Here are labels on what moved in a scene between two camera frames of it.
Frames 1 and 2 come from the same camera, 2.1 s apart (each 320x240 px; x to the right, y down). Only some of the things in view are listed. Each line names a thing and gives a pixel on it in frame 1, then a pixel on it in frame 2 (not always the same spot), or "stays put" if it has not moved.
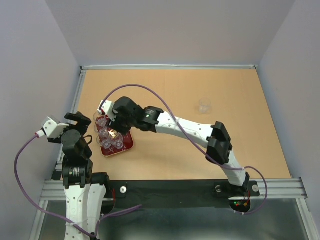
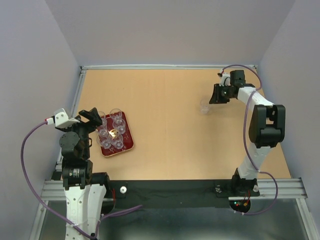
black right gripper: (115, 125) → (216, 98)
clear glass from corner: (100, 120) stays put
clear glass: (117, 141) stays put
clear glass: (103, 141) stays put
